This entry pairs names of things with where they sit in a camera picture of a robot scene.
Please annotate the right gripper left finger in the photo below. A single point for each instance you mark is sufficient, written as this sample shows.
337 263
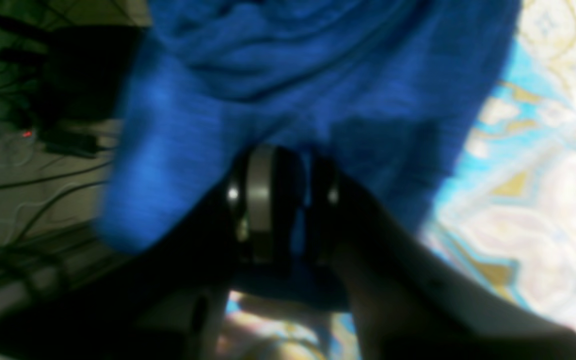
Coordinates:
169 302

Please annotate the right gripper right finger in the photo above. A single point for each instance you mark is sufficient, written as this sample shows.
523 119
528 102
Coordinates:
422 309

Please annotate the blue long-sleeve T-shirt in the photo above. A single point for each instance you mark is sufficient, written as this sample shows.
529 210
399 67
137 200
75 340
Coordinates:
390 89

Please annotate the patterned tile tablecloth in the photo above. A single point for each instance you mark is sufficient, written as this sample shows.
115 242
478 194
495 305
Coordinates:
507 219

